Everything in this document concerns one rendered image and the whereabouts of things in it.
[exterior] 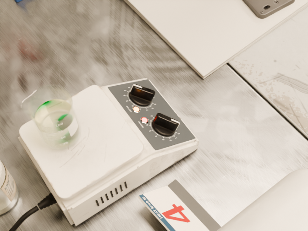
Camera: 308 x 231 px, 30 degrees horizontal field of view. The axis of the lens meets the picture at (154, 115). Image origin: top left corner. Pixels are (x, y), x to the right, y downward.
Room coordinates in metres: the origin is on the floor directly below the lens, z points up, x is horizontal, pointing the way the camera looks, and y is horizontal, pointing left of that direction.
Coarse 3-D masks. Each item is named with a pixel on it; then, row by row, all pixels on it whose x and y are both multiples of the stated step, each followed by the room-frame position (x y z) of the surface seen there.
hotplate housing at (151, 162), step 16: (112, 96) 0.41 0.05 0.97; (144, 144) 0.33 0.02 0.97; (176, 144) 0.34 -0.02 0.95; (192, 144) 0.34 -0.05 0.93; (32, 160) 0.33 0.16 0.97; (144, 160) 0.31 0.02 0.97; (160, 160) 0.32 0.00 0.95; (176, 160) 0.33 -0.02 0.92; (112, 176) 0.29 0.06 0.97; (128, 176) 0.30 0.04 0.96; (144, 176) 0.31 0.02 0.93; (96, 192) 0.28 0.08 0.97; (112, 192) 0.28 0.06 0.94; (128, 192) 0.30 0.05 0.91; (64, 208) 0.26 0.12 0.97; (80, 208) 0.26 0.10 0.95; (96, 208) 0.27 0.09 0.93
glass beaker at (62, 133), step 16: (32, 96) 0.37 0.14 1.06; (48, 96) 0.38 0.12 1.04; (64, 96) 0.37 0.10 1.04; (32, 112) 0.36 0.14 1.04; (64, 112) 0.33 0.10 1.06; (48, 128) 0.33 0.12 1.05; (64, 128) 0.33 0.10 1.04; (80, 128) 0.35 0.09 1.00; (48, 144) 0.33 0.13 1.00; (64, 144) 0.33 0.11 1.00
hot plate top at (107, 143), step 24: (72, 96) 0.40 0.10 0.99; (96, 96) 0.40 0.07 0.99; (96, 120) 0.36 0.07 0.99; (120, 120) 0.36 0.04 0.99; (96, 144) 0.33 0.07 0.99; (120, 144) 0.33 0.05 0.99; (48, 168) 0.31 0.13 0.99; (72, 168) 0.30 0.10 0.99; (96, 168) 0.30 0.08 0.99; (72, 192) 0.27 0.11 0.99
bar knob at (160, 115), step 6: (156, 114) 0.38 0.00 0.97; (162, 114) 0.37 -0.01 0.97; (156, 120) 0.37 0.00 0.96; (162, 120) 0.37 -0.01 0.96; (168, 120) 0.37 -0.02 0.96; (174, 120) 0.37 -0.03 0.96; (156, 126) 0.36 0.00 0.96; (162, 126) 0.36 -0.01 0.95; (168, 126) 0.36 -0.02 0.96; (174, 126) 0.36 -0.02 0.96; (162, 132) 0.35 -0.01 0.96; (168, 132) 0.35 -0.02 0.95
